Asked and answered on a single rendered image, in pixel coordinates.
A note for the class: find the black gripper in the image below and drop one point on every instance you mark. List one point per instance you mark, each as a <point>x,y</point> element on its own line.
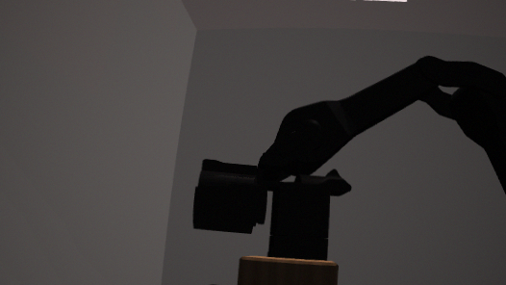
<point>298,247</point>

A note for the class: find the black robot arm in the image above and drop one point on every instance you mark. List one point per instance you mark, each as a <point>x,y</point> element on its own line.
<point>233,197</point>

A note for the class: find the brown wooden post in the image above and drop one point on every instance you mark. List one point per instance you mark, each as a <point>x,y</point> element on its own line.
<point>261,270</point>

